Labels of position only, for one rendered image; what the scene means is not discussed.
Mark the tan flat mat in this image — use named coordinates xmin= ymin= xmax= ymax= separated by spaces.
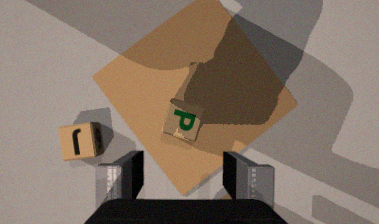
xmin=92 ymin=0 xmax=298 ymax=196

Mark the brown block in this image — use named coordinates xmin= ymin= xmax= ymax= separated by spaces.
xmin=161 ymin=98 xmax=205 ymax=142
xmin=221 ymin=194 xmax=232 ymax=199
xmin=58 ymin=122 xmax=104 ymax=161

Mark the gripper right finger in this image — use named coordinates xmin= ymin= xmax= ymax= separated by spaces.
xmin=223 ymin=151 xmax=275 ymax=210

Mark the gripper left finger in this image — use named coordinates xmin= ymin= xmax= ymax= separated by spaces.
xmin=95 ymin=150 xmax=144 ymax=210

